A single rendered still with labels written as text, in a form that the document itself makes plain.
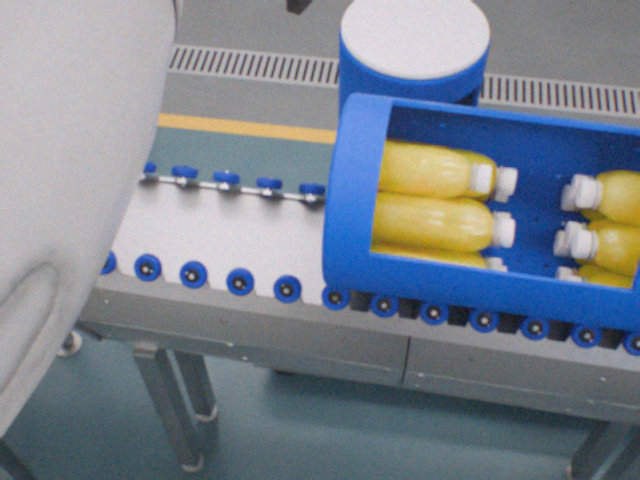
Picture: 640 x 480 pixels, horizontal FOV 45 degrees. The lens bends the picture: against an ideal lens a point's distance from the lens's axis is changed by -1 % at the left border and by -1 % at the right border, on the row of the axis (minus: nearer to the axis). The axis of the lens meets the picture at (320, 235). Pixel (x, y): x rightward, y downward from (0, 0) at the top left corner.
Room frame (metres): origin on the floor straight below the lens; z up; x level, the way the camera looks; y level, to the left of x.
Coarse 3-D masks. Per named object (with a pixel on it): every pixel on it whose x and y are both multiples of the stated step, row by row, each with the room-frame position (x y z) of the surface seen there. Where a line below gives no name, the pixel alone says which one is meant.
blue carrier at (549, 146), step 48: (384, 96) 0.82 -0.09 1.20; (336, 144) 0.70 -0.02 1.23; (480, 144) 0.83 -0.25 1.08; (528, 144) 0.82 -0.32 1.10; (576, 144) 0.80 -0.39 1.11; (624, 144) 0.79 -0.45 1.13; (336, 192) 0.65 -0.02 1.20; (528, 192) 0.79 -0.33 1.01; (336, 240) 0.61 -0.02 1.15; (528, 240) 0.73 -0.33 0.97; (384, 288) 0.59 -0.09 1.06; (432, 288) 0.57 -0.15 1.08; (480, 288) 0.56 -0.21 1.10; (528, 288) 0.55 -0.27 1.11; (576, 288) 0.54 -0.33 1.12
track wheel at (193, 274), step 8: (184, 264) 0.69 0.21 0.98; (192, 264) 0.69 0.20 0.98; (200, 264) 0.69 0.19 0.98; (184, 272) 0.68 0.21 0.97; (192, 272) 0.68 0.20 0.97; (200, 272) 0.68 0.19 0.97; (184, 280) 0.67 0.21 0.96; (192, 280) 0.67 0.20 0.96; (200, 280) 0.67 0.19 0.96; (192, 288) 0.66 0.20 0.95
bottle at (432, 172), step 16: (384, 144) 0.75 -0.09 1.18; (400, 144) 0.75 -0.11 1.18; (384, 160) 0.72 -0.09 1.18; (400, 160) 0.71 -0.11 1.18; (416, 160) 0.71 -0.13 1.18; (432, 160) 0.71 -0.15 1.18; (448, 160) 0.71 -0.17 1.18; (464, 160) 0.72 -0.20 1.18; (384, 176) 0.70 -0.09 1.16; (400, 176) 0.70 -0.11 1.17; (416, 176) 0.70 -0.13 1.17; (432, 176) 0.69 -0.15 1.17; (448, 176) 0.69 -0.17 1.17; (464, 176) 0.69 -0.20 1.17; (400, 192) 0.69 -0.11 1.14; (416, 192) 0.69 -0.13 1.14; (432, 192) 0.68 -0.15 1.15; (448, 192) 0.68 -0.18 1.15; (464, 192) 0.69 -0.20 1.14
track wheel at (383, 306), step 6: (372, 294) 0.63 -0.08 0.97; (378, 294) 0.63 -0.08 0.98; (372, 300) 0.62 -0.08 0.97; (378, 300) 0.62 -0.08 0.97; (384, 300) 0.62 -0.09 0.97; (390, 300) 0.62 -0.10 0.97; (396, 300) 0.62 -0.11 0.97; (372, 306) 0.62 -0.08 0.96; (378, 306) 0.62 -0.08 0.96; (384, 306) 0.61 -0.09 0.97; (390, 306) 0.61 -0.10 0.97; (396, 306) 0.61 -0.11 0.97; (372, 312) 0.61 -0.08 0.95; (378, 312) 0.61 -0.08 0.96; (384, 312) 0.61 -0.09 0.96; (390, 312) 0.61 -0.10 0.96; (396, 312) 0.61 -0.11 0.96; (384, 318) 0.60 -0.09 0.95
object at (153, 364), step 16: (144, 352) 0.73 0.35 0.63; (160, 352) 0.74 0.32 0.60; (144, 368) 0.72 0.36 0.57; (160, 368) 0.72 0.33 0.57; (160, 384) 0.72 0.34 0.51; (176, 384) 0.75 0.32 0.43; (160, 400) 0.72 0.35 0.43; (176, 400) 0.73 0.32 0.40; (160, 416) 0.72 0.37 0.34; (176, 416) 0.72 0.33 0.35; (176, 432) 0.72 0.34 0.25; (192, 432) 0.75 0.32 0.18; (176, 448) 0.72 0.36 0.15; (192, 448) 0.73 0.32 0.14; (192, 464) 0.72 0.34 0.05
